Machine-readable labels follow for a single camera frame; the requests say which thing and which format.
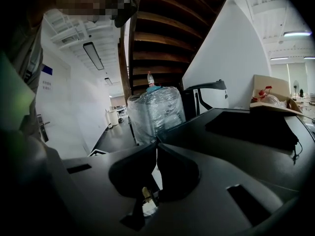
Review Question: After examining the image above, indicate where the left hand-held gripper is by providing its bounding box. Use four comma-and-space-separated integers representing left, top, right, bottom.
86, 148, 110, 157

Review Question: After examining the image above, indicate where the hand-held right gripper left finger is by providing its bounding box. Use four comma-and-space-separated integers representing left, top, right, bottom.
109, 143, 158, 201

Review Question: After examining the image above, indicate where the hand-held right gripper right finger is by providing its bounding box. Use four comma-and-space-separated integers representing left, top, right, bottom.
157, 143, 200, 203

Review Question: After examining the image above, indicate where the open cardboard box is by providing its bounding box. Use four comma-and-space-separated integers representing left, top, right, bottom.
249, 74, 304, 116

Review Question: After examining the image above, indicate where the white round bin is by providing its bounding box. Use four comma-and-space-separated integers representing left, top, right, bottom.
105, 109, 120, 128

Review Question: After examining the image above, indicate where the dark grey washing machine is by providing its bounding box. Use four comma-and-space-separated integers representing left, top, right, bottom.
156, 108, 315, 201

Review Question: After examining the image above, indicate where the plastic-wrapped pallet load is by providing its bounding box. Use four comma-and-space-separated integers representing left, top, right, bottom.
126, 84, 187, 147

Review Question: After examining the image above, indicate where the black and white machine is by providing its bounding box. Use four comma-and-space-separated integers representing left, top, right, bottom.
182, 79, 230, 123

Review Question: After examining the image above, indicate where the clear bottle with red label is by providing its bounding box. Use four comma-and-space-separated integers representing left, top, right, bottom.
146, 70, 156, 87

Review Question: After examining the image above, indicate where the long dark-framed ceiling lamp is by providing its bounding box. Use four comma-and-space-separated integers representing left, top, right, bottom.
82, 41, 105, 71

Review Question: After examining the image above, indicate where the person's grey shirt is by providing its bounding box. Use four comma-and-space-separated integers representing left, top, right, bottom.
0, 18, 44, 142

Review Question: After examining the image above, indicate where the clear jug with red cap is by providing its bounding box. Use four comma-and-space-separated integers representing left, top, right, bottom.
251, 85, 288, 108

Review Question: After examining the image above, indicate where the dark wooden staircase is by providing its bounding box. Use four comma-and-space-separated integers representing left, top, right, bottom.
117, 0, 230, 100

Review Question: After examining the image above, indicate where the lit rectangular ceiling panel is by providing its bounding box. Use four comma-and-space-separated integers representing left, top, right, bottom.
283, 30, 313, 38

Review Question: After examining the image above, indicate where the metal door handle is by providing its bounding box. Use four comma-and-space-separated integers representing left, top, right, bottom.
36, 114, 51, 143

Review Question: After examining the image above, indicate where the black drawstring bag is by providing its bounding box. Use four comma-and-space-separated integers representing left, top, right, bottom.
205, 110, 303, 166

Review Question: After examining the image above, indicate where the blue wall sign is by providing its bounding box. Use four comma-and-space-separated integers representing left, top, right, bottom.
41, 63, 54, 76

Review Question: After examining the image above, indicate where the black head-worn camera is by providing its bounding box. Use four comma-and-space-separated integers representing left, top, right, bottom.
113, 0, 139, 29

